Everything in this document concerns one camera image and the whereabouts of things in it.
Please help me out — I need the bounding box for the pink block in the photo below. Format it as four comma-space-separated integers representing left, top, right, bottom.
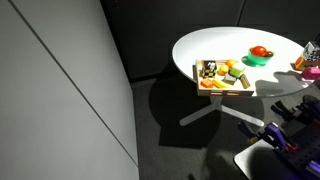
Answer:
301, 66, 320, 81

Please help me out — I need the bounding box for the grey block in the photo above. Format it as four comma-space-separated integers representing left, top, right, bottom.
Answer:
222, 73, 238, 85

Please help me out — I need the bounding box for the white table pedestal base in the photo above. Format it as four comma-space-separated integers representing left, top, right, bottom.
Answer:
179, 95, 265, 128

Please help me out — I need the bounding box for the green block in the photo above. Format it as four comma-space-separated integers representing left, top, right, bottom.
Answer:
229, 64, 246, 79

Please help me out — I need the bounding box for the black and red pad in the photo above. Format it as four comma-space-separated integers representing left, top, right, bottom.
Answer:
301, 41, 320, 62

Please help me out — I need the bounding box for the purple black spring clamp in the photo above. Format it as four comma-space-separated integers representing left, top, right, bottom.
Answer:
270, 99, 320, 126
237, 119, 299, 151

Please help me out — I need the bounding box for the yellow banana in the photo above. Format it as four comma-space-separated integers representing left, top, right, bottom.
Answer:
213, 77, 234, 89

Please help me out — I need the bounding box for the small black white patterned cube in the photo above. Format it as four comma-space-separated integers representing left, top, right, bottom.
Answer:
202, 60, 218, 78

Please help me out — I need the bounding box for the orange red block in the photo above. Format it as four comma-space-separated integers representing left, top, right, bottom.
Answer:
200, 77, 215, 89

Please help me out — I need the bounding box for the green bowl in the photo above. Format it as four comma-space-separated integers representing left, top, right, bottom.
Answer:
241, 46, 274, 68

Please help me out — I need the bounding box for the wooden tray box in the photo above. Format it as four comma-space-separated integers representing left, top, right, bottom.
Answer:
192, 59, 256, 98

